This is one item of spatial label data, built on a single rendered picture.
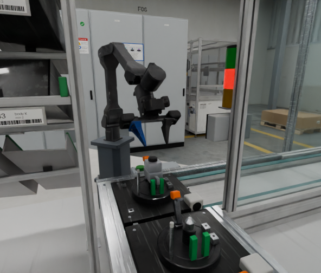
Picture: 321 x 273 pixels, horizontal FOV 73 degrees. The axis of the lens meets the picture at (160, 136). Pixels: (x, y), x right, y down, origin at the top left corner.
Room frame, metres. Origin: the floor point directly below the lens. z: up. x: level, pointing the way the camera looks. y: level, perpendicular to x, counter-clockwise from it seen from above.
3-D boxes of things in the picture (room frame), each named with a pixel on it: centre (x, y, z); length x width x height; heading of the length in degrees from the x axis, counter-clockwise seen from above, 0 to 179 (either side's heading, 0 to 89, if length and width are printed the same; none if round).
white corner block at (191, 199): (0.58, -0.10, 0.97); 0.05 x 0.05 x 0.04; 20
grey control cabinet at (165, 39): (4.08, -0.01, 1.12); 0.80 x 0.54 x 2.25; 111
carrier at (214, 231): (0.40, -0.06, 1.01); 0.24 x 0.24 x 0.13; 20
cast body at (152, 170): (0.62, 0.02, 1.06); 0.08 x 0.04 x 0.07; 21
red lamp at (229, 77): (0.59, -0.19, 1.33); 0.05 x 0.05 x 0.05
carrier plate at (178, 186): (0.64, 0.02, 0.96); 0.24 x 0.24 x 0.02; 20
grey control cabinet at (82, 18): (3.49, 1.55, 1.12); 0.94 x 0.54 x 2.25; 111
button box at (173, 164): (0.87, 0.02, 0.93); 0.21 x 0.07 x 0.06; 110
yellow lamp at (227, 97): (0.59, -0.19, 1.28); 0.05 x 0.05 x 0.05
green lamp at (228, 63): (0.59, -0.19, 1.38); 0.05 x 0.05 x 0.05
